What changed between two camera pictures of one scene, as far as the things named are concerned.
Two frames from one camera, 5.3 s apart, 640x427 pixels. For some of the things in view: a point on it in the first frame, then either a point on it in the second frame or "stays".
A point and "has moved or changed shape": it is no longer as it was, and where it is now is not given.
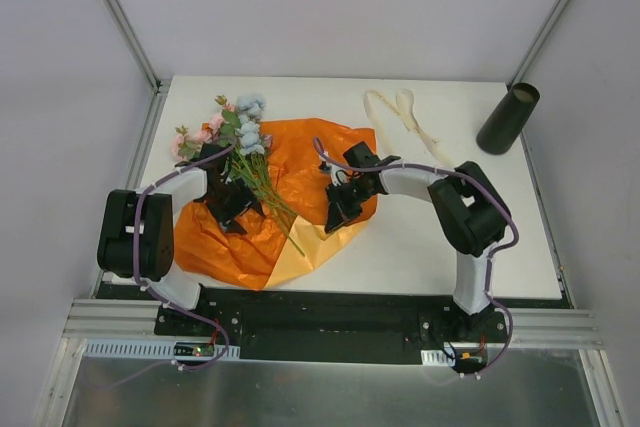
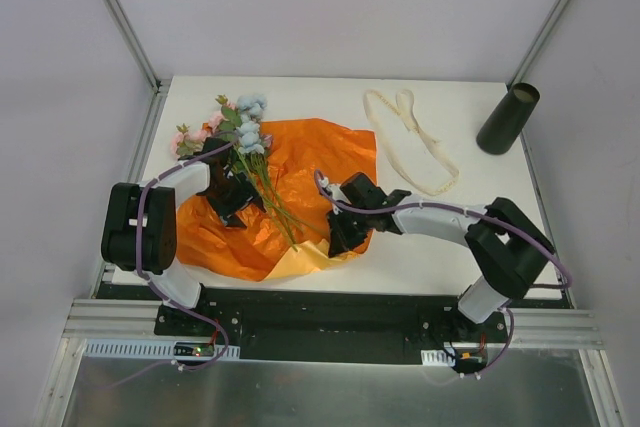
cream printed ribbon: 405,112 stays
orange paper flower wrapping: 289,240 has moved or changed shape
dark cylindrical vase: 508,121 stays
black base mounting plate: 340,325 stays
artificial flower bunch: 238,128 stays
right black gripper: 342,202 to 345,229
